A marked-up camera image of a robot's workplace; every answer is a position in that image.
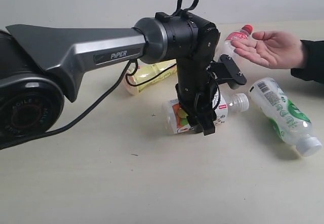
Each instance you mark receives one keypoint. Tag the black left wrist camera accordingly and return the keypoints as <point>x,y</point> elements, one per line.
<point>225,71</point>

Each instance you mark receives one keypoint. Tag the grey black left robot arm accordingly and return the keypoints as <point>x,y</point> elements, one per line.
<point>41,67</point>

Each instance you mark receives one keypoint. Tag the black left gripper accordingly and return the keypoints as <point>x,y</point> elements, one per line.
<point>196,90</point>

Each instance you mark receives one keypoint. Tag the clear bottle green label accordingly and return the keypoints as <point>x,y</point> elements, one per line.
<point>291,125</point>

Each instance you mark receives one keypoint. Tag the black jacket sleeve forearm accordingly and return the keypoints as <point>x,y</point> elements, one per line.
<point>312,69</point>

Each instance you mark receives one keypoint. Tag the yellow bottle red cap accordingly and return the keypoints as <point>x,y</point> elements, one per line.
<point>147,75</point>

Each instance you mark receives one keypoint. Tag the person's open bare hand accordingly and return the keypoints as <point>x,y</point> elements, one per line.
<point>271,49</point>

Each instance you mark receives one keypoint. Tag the tea bottle fruit label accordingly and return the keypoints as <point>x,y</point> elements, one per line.
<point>175,118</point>

